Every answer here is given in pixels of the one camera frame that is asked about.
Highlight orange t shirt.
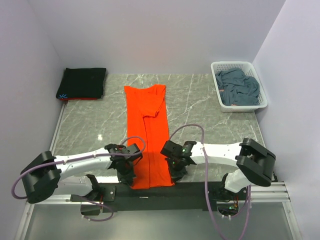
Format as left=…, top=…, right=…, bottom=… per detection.
left=124, top=84, right=174, bottom=190

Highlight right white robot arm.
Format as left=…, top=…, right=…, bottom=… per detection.
left=160, top=138, right=276, bottom=202

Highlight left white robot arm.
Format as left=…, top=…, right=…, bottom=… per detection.
left=20, top=143, right=143, bottom=204

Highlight black base crossbar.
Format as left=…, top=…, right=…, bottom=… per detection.
left=79, top=181, right=238, bottom=216

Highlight folded red t shirt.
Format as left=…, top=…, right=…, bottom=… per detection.
left=59, top=97, right=99, bottom=101

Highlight grey blue t shirt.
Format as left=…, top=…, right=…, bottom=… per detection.
left=215, top=68, right=260, bottom=106

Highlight white plastic laundry basket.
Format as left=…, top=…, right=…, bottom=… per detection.
left=210, top=61, right=268, bottom=113

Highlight folded black t shirt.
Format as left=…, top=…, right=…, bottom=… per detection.
left=55, top=67, right=108, bottom=99

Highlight aluminium frame rail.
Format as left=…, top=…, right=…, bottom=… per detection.
left=15, top=182, right=302, bottom=240

